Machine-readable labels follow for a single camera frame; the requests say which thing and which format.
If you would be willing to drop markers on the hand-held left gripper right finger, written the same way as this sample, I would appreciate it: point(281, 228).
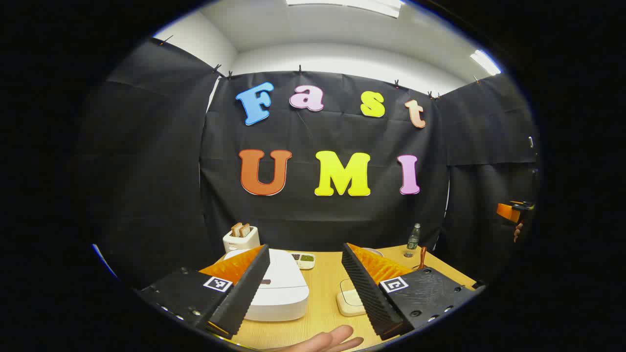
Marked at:
point(371, 298)

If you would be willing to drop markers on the white rice cooker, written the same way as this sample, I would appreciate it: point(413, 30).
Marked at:
point(283, 293)

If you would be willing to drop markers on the white round plate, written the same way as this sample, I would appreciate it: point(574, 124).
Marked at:
point(375, 251)

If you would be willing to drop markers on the white condiment dish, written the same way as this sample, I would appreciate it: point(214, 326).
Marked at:
point(304, 259)

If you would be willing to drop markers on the black backdrop cloth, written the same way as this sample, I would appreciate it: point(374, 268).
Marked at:
point(342, 215)

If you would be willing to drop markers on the brown wooden spoon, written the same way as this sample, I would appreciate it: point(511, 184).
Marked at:
point(422, 254)

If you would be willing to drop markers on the long ceiling light panel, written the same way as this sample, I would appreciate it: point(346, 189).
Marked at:
point(347, 6)

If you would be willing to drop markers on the clear water bottle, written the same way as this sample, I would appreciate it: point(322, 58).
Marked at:
point(413, 238)

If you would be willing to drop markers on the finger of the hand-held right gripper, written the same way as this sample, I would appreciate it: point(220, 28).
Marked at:
point(507, 211)

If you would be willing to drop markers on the clear box of rice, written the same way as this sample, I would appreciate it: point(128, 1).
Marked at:
point(349, 303)

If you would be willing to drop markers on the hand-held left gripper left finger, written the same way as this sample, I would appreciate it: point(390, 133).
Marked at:
point(244, 293)

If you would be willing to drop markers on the small ceiling light panel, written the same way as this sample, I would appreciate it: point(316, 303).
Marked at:
point(485, 62)

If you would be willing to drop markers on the white toaster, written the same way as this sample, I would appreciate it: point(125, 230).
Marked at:
point(242, 243)

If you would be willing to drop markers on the toast bread slice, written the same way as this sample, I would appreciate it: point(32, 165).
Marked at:
point(245, 230)
point(236, 230)

